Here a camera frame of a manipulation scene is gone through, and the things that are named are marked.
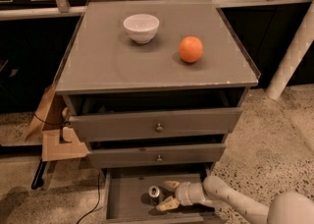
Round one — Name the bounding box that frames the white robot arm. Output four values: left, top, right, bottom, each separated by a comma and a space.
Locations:
156, 1, 314, 224

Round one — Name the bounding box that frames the grey drawer cabinet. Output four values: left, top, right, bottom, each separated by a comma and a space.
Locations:
53, 0, 262, 171

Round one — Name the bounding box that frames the white ceramic bowl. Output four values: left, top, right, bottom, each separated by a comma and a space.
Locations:
123, 14, 160, 44

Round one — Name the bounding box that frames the black floor bar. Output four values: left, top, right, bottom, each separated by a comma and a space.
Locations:
31, 160, 47, 190

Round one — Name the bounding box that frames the silver redbull can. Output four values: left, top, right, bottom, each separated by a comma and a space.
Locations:
148, 186, 161, 205

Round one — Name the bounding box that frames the grey bottom drawer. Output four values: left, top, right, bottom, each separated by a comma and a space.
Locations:
103, 164, 227, 224

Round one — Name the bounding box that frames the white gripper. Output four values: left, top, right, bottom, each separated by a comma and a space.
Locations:
156, 181, 209, 211

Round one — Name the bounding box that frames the orange fruit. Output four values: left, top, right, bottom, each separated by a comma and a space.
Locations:
179, 36, 203, 64

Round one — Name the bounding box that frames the grey middle drawer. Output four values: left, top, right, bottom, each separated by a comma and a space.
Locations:
87, 143, 226, 168

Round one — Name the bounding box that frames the grey top drawer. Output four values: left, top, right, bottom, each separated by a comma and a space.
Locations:
70, 107, 242, 141

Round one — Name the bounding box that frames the black cable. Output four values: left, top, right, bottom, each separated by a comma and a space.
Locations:
76, 172, 102, 224

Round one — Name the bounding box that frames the grey drawer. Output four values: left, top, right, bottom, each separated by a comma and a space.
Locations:
103, 164, 227, 224
87, 143, 226, 168
70, 107, 242, 141

